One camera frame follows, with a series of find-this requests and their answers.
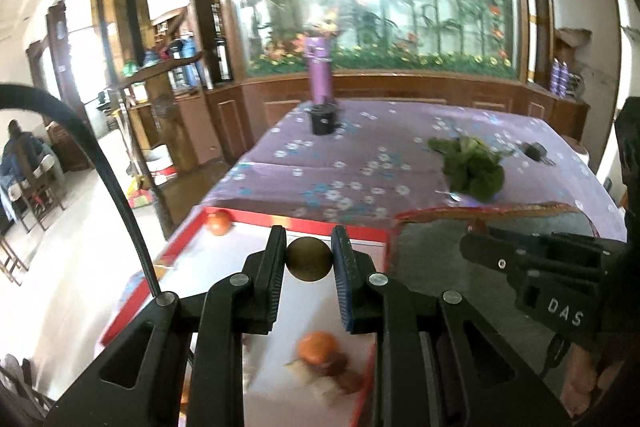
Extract tan round fruit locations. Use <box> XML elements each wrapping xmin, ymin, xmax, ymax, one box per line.
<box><xmin>285</xmin><ymin>236</ymin><xmax>333</xmax><ymax>282</ymax></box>

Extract dark red date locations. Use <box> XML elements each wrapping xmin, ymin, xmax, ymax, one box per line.
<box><xmin>316</xmin><ymin>351</ymin><xmax>349</xmax><ymax>377</ymax></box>

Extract orange fruit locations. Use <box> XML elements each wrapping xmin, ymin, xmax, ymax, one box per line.
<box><xmin>205</xmin><ymin>209</ymin><xmax>233</xmax><ymax>236</ymax></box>
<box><xmin>296</xmin><ymin>331</ymin><xmax>338</xmax><ymax>366</ymax></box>

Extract brown round fruit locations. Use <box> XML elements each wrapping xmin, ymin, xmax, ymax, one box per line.
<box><xmin>334</xmin><ymin>369</ymin><xmax>363</xmax><ymax>395</ymax></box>

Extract white tray red rim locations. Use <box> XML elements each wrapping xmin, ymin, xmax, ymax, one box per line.
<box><xmin>98</xmin><ymin>206</ymin><xmax>394</xmax><ymax>427</ymax></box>

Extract grey felt mat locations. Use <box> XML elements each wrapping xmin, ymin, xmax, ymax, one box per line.
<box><xmin>387</xmin><ymin>206</ymin><xmax>632</xmax><ymax>408</ymax></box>

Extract green leafy vegetable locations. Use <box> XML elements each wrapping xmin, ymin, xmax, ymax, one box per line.
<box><xmin>427</xmin><ymin>135</ymin><xmax>511</xmax><ymax>202</ymax></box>

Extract small black device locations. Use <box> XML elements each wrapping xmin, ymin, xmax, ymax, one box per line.
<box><xmin>522</xmin><ymin>142</ymin><xmax>555</xmax><ymax>167</ymax></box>

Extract purple floral tablecloth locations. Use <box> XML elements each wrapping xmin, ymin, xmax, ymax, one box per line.
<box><xmin>203</xmin><ymin>100</ymin><xmax>626</xmax><ymax>239</ymax></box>

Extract small black box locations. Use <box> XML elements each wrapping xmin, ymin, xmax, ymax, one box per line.
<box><xmin>308</xmin><ymin>103</ymin><xmax>340</xmax><ymax>136</ymax></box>

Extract purple spray cans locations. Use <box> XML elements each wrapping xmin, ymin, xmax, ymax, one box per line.
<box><xmin>549</xmin><ymin>58</ymin><xmax>570</xmax><ymax>98</ymax></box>

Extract blue water jug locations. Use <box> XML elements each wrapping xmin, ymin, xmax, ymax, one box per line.
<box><xmin>180</xmin><ymin>36</ymin><xmax>204</xmax><ymax>88</ymax></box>

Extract purple thermos bottle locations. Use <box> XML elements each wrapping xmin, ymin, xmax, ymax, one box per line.
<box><xmin>304</xmin><ymin>36</ymin><xmax>334</xmax><ymax>105</ymax></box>

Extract wooden chair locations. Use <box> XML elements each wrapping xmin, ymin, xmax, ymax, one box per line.
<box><xmin>8</xmin><ymin>144</ymin><xmax>65</xmax><ymax>231</ymax></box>

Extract seated person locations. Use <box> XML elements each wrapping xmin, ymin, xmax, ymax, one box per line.
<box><xmin>1</xmin><ymin>119</ymin><xmax>63</xmax><ymax>232</ymax></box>

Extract black cable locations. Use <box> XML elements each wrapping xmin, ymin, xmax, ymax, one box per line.
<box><xmin>0</xmin><ymin>83</ymin><xmax>164</xmax><ymax>298</ymax></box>

